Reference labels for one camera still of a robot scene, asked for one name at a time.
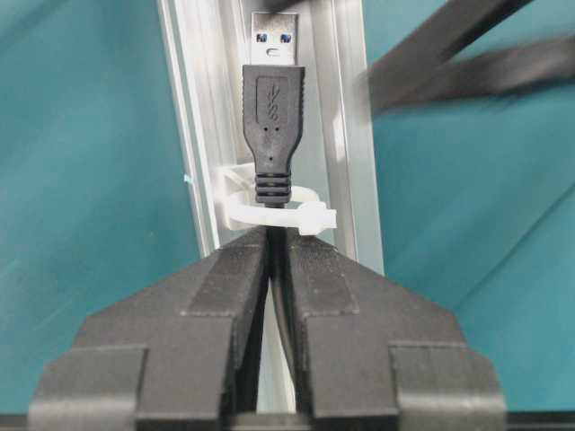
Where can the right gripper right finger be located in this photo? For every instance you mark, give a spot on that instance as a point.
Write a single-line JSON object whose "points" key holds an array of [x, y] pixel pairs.
{"points": [[373, 355]]}

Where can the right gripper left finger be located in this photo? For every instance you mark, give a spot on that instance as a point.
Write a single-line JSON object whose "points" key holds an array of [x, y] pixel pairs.
{"points": [[181, 354]]}

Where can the silver aluminium rail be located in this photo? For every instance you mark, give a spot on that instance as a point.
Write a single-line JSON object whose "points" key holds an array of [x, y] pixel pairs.
{"points": [[276, 131]]}

